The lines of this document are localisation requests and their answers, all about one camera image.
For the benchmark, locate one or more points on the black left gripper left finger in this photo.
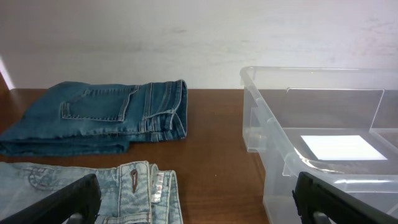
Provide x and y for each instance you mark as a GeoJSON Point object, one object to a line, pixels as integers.
{"type": "Point", "coordinates": [79, 202]}

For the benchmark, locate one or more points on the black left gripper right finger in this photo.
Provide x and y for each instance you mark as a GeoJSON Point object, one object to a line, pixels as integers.
{"type": "Point", "coordinates": [319, 202]}

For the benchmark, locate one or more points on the light blue jeans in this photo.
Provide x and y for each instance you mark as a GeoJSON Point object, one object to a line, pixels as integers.
{"type": "Point", "coordinates": [136, 192]}

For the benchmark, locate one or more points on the clear plastic storage bin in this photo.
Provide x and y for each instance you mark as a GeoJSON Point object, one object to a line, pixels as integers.
{"type": "Point", "coordinates": [283, 104]}

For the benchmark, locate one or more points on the white label in bin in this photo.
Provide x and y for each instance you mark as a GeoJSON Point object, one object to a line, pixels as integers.
{"type": "Point", "coordinates": [342, 148]}

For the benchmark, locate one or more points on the dark blue folded jeans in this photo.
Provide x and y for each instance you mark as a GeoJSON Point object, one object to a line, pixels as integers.
{"type": "Point", "coordinates": [75, 118]}

